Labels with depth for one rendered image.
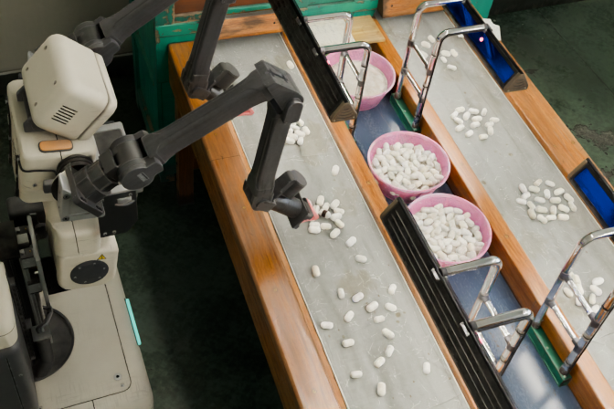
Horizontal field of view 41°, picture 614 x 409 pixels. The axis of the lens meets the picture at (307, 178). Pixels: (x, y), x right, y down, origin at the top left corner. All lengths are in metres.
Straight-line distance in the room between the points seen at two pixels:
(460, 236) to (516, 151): 0.45
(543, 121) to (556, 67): 1.59
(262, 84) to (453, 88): 1.29
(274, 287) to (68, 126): 0.72
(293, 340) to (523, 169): 1.02
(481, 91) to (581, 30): 1.89
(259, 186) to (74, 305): 0.96
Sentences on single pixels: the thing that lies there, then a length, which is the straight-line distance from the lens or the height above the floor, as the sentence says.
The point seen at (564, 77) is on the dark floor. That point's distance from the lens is 4.44.
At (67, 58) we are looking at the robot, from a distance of 1.93.
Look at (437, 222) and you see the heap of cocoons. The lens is 2.50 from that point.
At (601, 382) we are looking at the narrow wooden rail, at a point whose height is 0.76.
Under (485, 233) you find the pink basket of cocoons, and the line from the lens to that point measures 2.52.
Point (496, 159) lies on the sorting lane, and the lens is 2.76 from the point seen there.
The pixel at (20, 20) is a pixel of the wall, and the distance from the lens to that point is 3.73.
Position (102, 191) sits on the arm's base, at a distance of 1.88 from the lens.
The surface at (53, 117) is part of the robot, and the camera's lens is 1.90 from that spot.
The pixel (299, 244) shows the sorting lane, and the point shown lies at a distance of 2.37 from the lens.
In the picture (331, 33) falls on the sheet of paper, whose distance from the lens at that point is 3.03.
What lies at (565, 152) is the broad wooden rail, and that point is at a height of 0.76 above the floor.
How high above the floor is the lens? 2.61
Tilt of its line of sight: 47 degrees down
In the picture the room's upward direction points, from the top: 9 degrees clockwise
